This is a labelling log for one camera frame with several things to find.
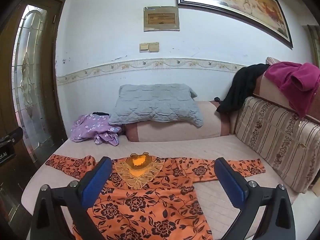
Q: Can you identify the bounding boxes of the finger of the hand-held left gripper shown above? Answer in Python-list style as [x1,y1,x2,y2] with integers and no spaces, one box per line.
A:
[0,127,23,145]

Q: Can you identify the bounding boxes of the grey quilted pillow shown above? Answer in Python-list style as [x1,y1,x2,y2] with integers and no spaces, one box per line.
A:
[109,83,204,127]

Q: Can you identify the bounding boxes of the wooden door frame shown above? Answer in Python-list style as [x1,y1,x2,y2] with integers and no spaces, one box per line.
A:
[307,24,320,67]

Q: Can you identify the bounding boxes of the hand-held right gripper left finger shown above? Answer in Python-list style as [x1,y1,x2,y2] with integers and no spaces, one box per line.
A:
[29,156,113,240]

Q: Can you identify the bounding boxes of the black garment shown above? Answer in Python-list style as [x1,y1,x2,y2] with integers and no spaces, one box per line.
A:
[216,64,270,114]

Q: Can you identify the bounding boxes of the magenta fleece garment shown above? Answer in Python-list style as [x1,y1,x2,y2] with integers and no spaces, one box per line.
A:
[264,62,320,117]

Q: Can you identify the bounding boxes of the orange floral blouse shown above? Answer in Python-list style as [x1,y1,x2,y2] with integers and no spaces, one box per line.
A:
[45,152,266,240]

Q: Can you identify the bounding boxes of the small framed wall plaque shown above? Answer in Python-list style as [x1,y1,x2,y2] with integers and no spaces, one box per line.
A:
[143,6,180,32]

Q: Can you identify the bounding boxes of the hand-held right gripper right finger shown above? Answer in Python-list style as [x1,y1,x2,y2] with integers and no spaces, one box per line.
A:
[214,157,295,240]

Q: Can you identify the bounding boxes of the striped floral sofa cushion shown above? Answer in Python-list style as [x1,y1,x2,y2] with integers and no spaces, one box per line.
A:
[235,96,320,193]

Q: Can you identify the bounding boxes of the purple floral garment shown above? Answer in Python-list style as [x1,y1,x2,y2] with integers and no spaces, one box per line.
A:
[70,113,122,147]

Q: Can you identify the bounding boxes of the wooden door with glass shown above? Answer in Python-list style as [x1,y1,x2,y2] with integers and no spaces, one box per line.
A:
[0,0,74,240]

